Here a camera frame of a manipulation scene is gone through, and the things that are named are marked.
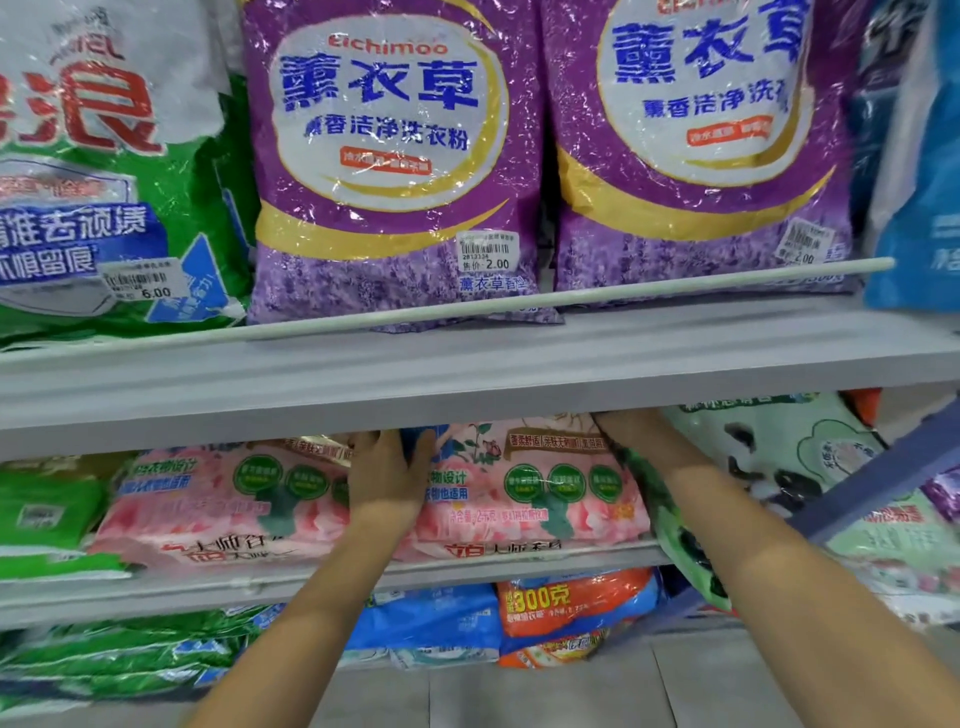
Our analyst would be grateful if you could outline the person's left hand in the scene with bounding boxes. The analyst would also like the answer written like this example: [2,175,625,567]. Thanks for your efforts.
[345,427,440,542]

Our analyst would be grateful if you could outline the person's right hand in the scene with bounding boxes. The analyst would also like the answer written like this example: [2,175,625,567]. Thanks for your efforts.
[592,408,677,467]

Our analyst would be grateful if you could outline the green Ariel detergent bags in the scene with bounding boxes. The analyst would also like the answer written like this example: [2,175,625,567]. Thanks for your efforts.
[0,0,257,347]

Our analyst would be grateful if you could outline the person's right forearm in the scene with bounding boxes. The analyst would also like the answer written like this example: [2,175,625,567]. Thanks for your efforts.
[637,427,960,728]

